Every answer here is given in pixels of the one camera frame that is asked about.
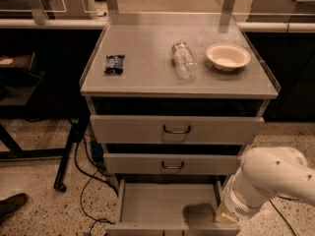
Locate black floor cable right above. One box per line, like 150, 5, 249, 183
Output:
269, 194, 304, 236

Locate white horizontal rail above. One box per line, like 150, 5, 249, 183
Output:
0, 19, 315, 33

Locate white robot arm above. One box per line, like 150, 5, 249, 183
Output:
216, 147, 315, 224

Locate grey middle drawer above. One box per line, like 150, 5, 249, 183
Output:
104, 153, 240, 175

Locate black floor cable left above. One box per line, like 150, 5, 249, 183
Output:
74, 135, 120, 236

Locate grey drawer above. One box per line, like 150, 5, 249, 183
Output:
90, 115, 264, 145
107, 180, 240, 236
104, 153, 240, 175

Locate clear plastic bottle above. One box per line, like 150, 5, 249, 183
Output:
171, 40, 198, 81

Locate dark shoe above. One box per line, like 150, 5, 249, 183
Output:
0, 193, 29, 219

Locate grey top drawer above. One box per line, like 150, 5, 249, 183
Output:
90, 115, 264, 145

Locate black desk frame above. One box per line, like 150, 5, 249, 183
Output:
0, 52, 92, 193

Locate dark snack bar wrapper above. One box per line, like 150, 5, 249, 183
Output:
104, 55, 125, 75

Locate grey metal drawer cabinet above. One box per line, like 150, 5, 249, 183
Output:
81, 13, 280, 181

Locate grey bottom drawer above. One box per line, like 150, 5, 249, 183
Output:
107, 180, 240, 236

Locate white paper bowl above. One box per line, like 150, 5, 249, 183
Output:
206, 43, 251, 72

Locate black floor cable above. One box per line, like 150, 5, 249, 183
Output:
74, 135, 120, 236
269, 194, 304, 236

